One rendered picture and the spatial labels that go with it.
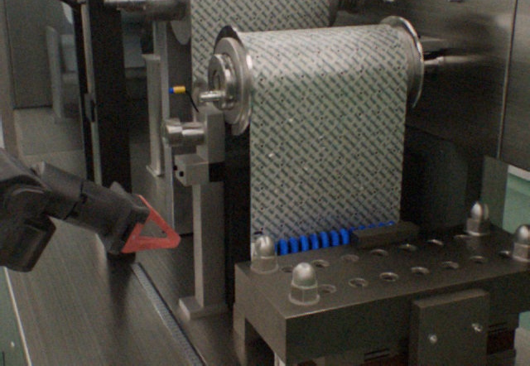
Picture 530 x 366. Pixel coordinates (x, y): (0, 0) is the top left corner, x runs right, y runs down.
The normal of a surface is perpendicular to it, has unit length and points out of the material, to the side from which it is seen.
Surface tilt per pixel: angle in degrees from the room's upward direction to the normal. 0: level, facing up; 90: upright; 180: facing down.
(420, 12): 90
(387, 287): 0
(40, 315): 0
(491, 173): 90
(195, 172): 90
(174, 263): 0
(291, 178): 90
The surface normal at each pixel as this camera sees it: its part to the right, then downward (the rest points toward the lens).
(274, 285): 0.00, -0.95
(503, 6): -0.92, 0.11
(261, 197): 0.40, 0.28
